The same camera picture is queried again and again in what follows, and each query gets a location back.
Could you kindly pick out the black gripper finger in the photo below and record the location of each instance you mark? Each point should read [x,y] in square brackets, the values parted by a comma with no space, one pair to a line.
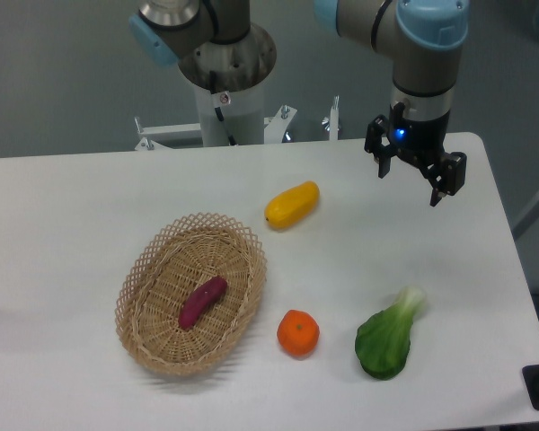
[377,143]
[445,174]

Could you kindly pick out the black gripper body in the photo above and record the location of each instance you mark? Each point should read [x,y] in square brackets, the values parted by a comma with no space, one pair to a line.
[419,143]

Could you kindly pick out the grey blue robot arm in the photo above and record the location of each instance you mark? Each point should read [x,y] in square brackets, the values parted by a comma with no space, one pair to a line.
[219,49]

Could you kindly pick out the purple sweet potato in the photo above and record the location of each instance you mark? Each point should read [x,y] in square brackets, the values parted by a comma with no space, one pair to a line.
[199,300]

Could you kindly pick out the woven wicker basket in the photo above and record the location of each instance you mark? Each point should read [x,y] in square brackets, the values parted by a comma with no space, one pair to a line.
[182,257]

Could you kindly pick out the yellow mango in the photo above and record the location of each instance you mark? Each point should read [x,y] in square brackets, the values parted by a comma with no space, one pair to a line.
[292,205]

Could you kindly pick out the green bok choy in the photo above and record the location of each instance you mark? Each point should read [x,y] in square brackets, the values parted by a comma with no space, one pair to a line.
[382,343]

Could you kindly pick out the orange tangerine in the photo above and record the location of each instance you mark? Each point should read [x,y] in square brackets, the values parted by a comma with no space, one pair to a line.
[298,333]

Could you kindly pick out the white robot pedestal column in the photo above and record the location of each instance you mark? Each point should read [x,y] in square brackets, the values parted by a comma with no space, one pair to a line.
[231,118]

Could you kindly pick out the white metal base frame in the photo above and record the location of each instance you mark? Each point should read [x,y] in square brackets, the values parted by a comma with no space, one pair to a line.
[277,130]

